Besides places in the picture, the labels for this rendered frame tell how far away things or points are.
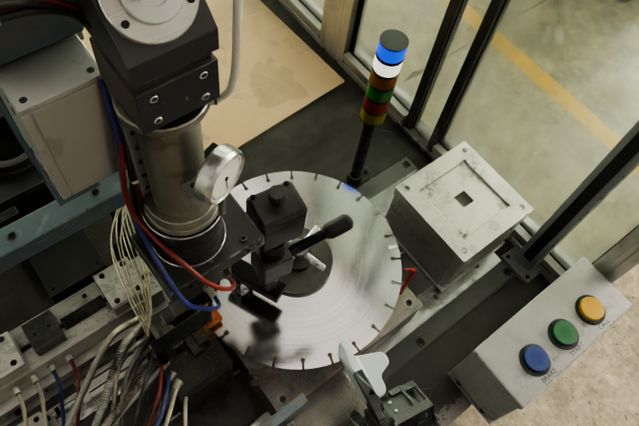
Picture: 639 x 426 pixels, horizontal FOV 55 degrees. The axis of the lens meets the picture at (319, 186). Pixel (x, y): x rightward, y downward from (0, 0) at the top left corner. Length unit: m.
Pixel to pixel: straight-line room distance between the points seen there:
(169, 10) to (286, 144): 0.95
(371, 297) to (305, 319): 0.11
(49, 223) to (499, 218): 0.73
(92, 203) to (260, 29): 0.74
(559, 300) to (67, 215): 0.78
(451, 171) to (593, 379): 1.14
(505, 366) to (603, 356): 1.17
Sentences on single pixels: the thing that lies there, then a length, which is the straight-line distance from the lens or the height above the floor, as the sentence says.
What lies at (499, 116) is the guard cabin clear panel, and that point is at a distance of 1.16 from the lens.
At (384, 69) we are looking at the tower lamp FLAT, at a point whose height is 1.11.
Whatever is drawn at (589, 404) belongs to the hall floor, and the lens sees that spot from 2.11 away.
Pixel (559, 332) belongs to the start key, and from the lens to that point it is 1.07.
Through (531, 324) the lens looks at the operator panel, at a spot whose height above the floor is 0.90.
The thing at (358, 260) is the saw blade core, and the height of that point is 0.95.
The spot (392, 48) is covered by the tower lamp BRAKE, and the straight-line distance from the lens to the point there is 0.94.
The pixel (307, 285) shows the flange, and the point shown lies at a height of 0.96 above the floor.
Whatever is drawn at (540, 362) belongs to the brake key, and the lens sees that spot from 1.04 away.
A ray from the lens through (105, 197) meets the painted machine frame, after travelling 0.92.
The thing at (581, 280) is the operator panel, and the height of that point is 0.90.
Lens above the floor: 1.82
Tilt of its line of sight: 59 degrees down
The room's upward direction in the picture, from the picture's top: 11 degrees clockwise
